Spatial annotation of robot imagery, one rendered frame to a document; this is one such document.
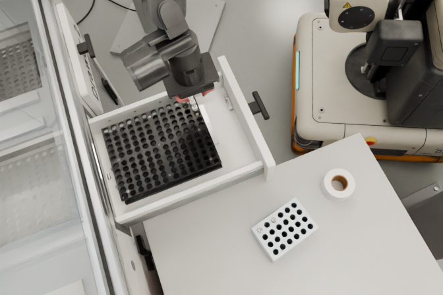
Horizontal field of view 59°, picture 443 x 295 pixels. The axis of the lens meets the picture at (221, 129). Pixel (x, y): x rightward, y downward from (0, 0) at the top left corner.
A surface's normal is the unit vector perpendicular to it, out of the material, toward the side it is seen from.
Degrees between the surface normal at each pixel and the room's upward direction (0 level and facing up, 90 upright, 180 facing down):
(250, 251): 0
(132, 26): 5
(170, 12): 53
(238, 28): 0
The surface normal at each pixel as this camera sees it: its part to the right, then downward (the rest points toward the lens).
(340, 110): -0.07, -0.40
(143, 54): 0.36, 0.38
